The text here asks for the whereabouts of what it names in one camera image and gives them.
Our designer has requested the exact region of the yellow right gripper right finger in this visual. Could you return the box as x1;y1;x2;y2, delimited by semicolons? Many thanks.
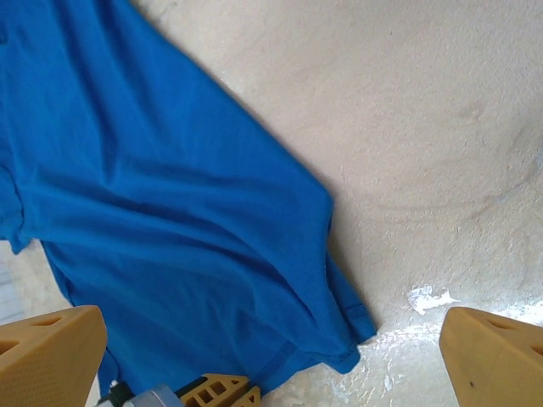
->
439;307;543;407

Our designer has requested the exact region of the blue t-shirt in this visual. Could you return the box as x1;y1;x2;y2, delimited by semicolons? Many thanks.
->
0;0;377;404

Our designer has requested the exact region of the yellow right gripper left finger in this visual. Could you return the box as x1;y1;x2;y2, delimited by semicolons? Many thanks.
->
0;304;107;407

